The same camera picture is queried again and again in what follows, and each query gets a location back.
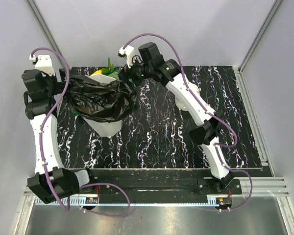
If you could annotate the aluminium front rail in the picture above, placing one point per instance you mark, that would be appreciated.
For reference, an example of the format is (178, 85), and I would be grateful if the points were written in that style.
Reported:
(257, 186)

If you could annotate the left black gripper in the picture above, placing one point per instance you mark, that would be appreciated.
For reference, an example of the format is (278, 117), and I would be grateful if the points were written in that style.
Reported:
(60, 86)

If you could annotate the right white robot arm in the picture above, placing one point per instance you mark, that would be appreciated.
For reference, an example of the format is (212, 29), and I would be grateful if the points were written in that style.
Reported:
(170, 75)

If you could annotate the right aluminium frame post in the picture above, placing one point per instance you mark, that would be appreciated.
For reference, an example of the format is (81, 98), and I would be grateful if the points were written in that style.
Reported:
(264, 27)

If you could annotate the green leafy toy plant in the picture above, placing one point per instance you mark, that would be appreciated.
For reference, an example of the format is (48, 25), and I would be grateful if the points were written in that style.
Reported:
(109, 69)

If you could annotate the yellow toy vegetable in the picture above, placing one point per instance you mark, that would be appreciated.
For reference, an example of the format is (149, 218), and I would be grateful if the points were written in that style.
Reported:
(97, 72)

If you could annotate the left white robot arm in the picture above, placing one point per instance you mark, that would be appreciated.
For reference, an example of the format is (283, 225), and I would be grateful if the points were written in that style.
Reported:
(51, 181)

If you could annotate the left aluminium frame post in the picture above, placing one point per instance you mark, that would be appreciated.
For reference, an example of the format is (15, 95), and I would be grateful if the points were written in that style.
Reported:
(38, 16)

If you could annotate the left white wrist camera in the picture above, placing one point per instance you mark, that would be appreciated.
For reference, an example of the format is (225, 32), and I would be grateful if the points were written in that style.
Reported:
(43, 63)

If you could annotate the black trash bag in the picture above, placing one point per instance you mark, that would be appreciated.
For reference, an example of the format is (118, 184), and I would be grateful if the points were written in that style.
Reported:
(128, 93)

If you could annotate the aluminium frame post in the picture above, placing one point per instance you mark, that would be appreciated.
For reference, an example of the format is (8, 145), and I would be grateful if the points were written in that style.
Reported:
(38, 16)
(264, 27)

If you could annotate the white translucent trash bin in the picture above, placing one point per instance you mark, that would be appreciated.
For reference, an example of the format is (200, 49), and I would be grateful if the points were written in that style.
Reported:
(105, 127)

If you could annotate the white slotted cable duct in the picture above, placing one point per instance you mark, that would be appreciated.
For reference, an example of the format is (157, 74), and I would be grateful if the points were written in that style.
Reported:
(149, 199)

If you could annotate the green coiled bean bundle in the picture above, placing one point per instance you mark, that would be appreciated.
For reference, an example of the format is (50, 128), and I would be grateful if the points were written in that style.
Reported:
(115, 75)

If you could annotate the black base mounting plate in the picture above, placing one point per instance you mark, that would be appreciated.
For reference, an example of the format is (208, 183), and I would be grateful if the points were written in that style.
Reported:
(106, 175)

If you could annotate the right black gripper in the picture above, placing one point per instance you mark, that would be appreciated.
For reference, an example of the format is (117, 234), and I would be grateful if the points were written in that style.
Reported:
(126, 73)

